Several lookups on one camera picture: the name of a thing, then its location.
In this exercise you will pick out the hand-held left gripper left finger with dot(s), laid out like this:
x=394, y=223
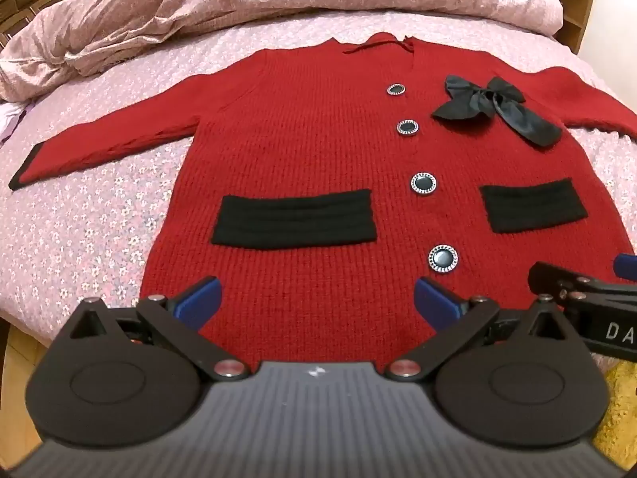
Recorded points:
x=201, y=301

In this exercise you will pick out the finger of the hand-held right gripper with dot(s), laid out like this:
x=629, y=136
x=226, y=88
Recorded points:
x=552, y=279
x=628, y=265

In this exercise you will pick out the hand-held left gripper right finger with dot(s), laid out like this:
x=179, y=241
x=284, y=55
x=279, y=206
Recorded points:
x=435, y=303

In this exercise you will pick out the red knit cardigan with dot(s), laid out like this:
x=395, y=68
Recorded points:
x=318, y=149

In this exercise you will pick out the yellow fuzzy rug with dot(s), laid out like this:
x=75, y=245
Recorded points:
x=622, y=408

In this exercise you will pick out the bed with floral sheet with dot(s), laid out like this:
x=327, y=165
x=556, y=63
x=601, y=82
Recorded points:
x=79, y=219

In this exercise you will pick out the wooden headboard cabinet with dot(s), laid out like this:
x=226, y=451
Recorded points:
x=577, y=5

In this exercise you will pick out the white lilac cloth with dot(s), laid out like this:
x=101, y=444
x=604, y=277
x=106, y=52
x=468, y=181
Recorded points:
x=9, y=119

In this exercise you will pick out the pink floral duvet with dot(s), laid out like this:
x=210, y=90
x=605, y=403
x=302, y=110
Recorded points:
x=199, y=5

